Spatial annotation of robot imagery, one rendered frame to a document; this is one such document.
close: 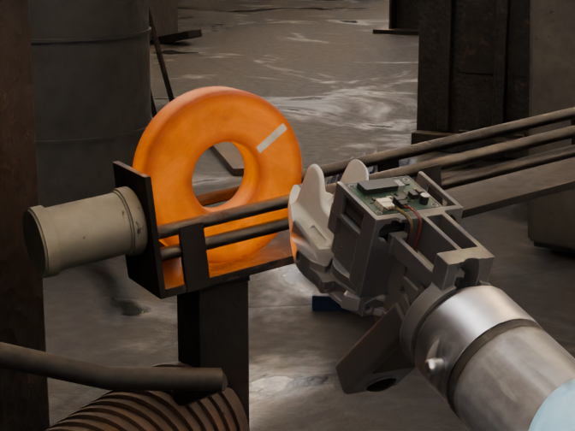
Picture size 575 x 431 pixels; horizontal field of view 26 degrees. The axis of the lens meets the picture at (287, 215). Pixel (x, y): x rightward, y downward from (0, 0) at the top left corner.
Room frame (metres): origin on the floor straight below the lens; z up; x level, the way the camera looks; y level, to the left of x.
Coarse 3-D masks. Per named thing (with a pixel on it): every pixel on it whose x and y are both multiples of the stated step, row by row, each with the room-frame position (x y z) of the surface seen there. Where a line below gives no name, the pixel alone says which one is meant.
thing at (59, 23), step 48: (48, 0) 3.40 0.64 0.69; (96, 0) 3.45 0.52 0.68; (144, 0) 3.63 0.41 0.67; (48, 48) 3.40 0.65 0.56; (96, 48) 3.45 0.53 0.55; (144, 48) 3.62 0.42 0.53; (48, 96) 3.40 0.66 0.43; (96, 96) 3.45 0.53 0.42; (144, 96) 3.61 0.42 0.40; (48, 144) 3.39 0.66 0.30; (96, 144) 3.44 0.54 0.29; (48, 192) 3.40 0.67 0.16; (96, 192) 3.44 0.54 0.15
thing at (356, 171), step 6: (354, 162) 0.90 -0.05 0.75; (360, 162) 0.89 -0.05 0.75; (348, 168) 0.91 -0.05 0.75; (354, 168) 0.90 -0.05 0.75; (360, 168) 0.89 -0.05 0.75; (366, 168) 0.89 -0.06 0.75; (348, 174) 0.91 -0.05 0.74; (354, 174) 0.90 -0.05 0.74; (360, 174) 0.89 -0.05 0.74; (366, 174) 0.89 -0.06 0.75; (342, 180) 0.91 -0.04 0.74; (348, 180) 0.90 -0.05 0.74; (354, 180) 0.90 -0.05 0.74; (360, 180) 0.89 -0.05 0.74; (330, 198) 0.92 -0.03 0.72; (330, 204) 0.91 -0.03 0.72
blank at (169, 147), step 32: (192, 96) 1.06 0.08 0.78; (224, 96) 1.06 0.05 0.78; (256, 96) 1.08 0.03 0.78; (160, 128) 1.04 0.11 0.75; (192, 128) 1.05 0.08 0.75; (224, 128) 1.06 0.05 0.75; (256, 128) 1.08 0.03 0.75; (288, 128) 1.09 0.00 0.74; (160, 160) 1.03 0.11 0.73; (192, 160) 1.05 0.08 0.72; (256, 160) 1.08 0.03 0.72; (288, 160) 1.09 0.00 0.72; (160, 192) 1.03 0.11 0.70; (192, 192) 1.05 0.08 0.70; (256, 192) 1.08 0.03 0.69; (288, 192) 1.09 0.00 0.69; (160, 224) 1.03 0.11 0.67; (224, 224) 1.06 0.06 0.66; (224, 256) 1.06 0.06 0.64
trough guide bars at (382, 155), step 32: (512, 128) 1.26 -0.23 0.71; (384, 160) 1.19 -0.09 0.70; (448, 160) 1.15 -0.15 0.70; (480, 160) 1.17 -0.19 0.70; (512, 160) 1.20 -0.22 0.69; (544, 160) 1.21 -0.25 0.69; (224, 192) 1.11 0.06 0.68; (192, 224) 1.02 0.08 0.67; (256, 224) 1.06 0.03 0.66; (288, 224) 1.07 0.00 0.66; (192, 256) 1.02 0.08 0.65; (192, 288) 1.02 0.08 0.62
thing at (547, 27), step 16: (544, 0) 3.31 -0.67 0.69; (560, 0) 3.28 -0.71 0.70; (544, 16) 3.31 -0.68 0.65; (560, 16) 3.28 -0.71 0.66; (544, 32) 3.30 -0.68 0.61; (560, 32) 3.27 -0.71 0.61; (544, 48) 3.30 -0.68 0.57; (560, 48) 3.27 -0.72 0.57; (544, 64) 3.30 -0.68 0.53; (560, 64) 3.27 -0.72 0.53; (544, 80) 3.30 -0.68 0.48; (560, 80) 3.27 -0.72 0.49; (544, 96) 3.30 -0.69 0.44; (560, 96) 3.27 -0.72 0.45; (544, 112) 3.30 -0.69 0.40; (544, 128) 3.30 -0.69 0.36; (560, 144) 3.26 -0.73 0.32; (560, 192) 3.26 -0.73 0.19; (528, 208) 3.34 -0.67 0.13; (544, 208) 3.29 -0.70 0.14; (560, 208) 3.26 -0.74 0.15; (528, 224) 3.34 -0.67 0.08; (544, 224) 3.29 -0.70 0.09; (560, 224) 3.25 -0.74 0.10; (544, 240) 3.28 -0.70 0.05; (560, 240) 3.25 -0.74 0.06
